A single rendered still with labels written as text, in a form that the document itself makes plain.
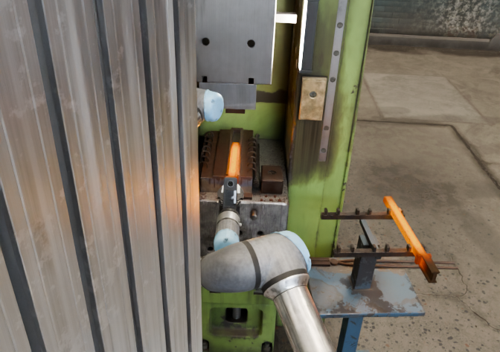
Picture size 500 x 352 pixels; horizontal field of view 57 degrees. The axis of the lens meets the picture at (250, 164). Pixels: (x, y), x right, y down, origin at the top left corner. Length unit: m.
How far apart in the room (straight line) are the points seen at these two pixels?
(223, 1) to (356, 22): 0.49
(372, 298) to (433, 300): 1.11
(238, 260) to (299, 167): 0.92
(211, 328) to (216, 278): 1.22
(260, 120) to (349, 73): 0.58
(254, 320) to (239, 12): 1.39
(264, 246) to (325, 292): 0.74
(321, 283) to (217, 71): 0.88
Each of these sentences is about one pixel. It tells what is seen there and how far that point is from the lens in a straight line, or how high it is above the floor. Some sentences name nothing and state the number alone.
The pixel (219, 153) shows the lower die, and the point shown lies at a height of 0.99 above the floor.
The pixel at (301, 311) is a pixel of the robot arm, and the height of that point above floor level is 1.13.
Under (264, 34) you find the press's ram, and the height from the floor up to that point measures 1.54.
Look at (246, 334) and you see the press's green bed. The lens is 2.29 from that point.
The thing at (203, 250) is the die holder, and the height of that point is 0.67.
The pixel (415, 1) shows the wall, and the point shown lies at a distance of 7.85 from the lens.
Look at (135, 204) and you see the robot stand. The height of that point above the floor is 1.72.
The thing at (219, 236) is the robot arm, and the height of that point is 1.03.
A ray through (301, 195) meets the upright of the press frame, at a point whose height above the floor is 0.82.
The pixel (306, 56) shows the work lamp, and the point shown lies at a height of 1.44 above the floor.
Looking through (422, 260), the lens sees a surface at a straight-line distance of 1.62.
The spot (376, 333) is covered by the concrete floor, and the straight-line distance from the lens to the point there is 2.61.
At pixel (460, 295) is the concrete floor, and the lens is 3.00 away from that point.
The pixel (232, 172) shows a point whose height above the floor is 1.02.
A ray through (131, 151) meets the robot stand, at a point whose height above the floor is 1.77.
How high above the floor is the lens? 1.91
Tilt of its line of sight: 30 degrees down
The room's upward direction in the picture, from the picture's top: 2 degrees clockwise
